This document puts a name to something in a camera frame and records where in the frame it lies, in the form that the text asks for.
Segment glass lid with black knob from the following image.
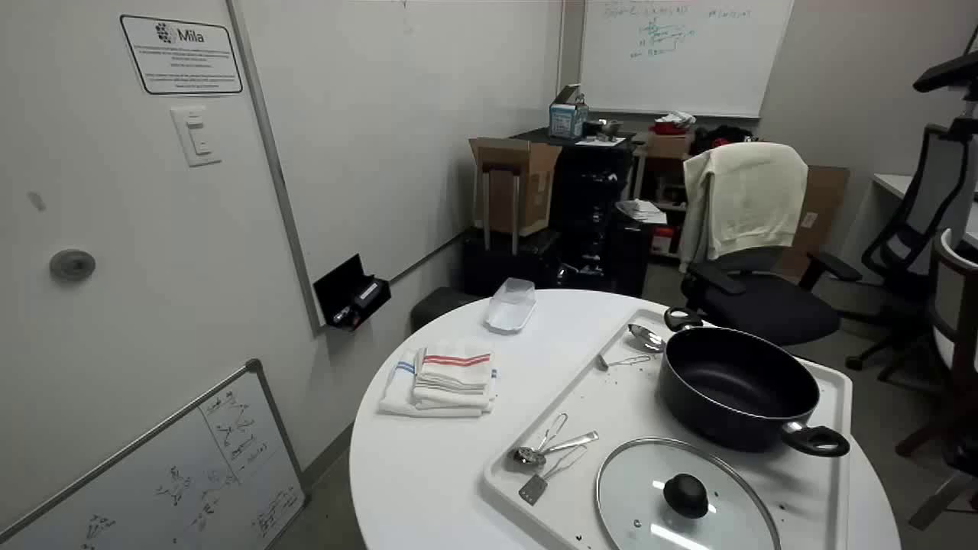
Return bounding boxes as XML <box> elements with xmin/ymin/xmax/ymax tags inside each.
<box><xmin>594</xmin><ymin>437</ymin><xmax>787</xmax><ymax>550</ymax></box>

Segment black cooking pot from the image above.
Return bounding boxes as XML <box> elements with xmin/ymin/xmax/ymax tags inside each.
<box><xmin>656</xmin><ymin>307</ymin><xmax>852</xmax><ymax>460</ymax></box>

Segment low black case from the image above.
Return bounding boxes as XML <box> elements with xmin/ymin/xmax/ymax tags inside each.
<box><xmin>407</xmin><ymin>222</ymin><xmax>566</xmax><ymax>332</ymax></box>

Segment clear plastic container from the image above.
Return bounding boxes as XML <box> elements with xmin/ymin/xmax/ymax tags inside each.
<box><xmin>484</xmin><ymin>276</ymin><xmax>538</xmax><ymax>337</ymax></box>

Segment open cardboard box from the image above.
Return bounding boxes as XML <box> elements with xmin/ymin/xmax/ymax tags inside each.
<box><xmin>467</xmin><ymin>134</ymin><xmax>566</xmax><ymax>239</ymax></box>

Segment folded white towel red stripe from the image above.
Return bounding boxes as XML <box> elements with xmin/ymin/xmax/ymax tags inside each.
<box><xmin>375</xmin><ymin>347</ymin><xmax>500</xmax><ymax>421</ymax></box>

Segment tall black cabinet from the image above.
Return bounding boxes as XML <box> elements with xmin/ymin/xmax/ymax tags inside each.
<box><xmin>547</xmin><ymin>134</ymin><xmax>654</xmax><ymax>300</ymax></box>

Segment black marker holder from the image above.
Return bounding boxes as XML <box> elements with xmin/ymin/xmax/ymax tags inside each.
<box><xmin>313</xmin><ymin>252</ymin><xmax>396</xmax><ymax>332</ymax></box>

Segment large metal spoon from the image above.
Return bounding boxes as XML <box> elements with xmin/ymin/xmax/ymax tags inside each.
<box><xmin>624</xmin><ymin>321</ymin><xmax>670</xmax><ymax>357</ymax></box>

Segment white paper stack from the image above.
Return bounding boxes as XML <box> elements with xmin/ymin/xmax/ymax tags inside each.
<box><xmin>617</xmin><ymin>196</ymin><xmax>670</xmax><ymax>230</ymax></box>

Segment white plastic tray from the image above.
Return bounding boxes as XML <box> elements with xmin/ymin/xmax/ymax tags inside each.
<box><xmin>480</xmin><ymin>304</ymin><xmax>855</xmax><ymax>550</ymax></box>

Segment blue tissue box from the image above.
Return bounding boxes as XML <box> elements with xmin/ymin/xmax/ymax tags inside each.
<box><xmin>545</xmin><ymin>84</ymin><xmax>594</xmax><ymax>143</ymax></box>

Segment metal measuring spoon set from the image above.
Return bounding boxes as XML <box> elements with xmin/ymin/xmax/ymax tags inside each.
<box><xmin>509</xmin><ymin>411</ymin><xmax>600</xmax><ymax>507</ymax></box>

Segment brown wooden shelf unit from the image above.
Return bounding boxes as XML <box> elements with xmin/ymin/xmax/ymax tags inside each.
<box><xmin>629</xmin><ymin>127</ymin><xmax>706</xmax><ymax>262</ymax></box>

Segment cream cloth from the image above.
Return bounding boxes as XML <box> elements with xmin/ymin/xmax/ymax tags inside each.
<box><xmin>678</xmin><ymin>140</ymin><xmax>810</xmax><ymax>269</ymax></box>

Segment black bag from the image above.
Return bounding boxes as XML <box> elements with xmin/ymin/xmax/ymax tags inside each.
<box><xmin>690</xmin><ymin>123</ymin><xmax>757</xmax><ymax>158</ymax></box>

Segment whiteboard with green writing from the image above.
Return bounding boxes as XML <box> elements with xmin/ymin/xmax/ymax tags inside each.
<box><xmin>578</xmin><ymin>0</ymin><xmax>798</xmax><ymax>123</ymax></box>

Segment flat cardboard sheet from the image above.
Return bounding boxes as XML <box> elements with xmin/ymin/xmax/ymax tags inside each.
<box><xmin>784</xmin><ymin>161</ymin><xmax>852</xmax><ymax>286</ymax></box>

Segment small framed whiteboard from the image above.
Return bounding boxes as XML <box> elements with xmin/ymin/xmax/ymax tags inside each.
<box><xmin>0</xmin><ymin>357</ymin><xmax>308</xmax><ymax>550</ymax></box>

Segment white desk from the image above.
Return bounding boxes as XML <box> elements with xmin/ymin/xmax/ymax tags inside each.
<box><xmin>870</xmin><ymin>172</ymin><xmax>918</xmax><ymax>205</ymax></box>

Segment white curved panel black rim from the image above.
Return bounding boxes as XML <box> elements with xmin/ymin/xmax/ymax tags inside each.
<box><xmin>929</xmin><ymin>227</ymin><xmax>978</xmax><ymax>381</ymax></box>

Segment dark wooden stand legs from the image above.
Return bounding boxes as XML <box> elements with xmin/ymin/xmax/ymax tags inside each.
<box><xmin>895</xmin><ymin>332</ymin><xmax>978</xmax><ymax>531</ymax></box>

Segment large wall whiteboard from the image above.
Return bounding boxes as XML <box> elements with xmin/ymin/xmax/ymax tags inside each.
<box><xmin>224</xmin><ymin>0</ymin><xmax>569</xmax><ymax>332</ymax></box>

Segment white light switch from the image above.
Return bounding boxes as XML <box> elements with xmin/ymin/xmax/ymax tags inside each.
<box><xmin>167</xmin><ymin>104</ymin><xmax>224</xmax><ymax>172</ymax></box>

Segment white wall sign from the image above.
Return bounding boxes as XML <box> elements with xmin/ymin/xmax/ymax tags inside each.
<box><xmin>115</xmin><ymin>13</ymin><xmax>248</xmax><ymax>99</ymax></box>

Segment round grey wall stopper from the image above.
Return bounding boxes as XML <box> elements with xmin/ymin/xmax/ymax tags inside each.
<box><xmin>46</xmin><ymin>244</ymin><xmax>100</xmax><ymax>286</ymax></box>

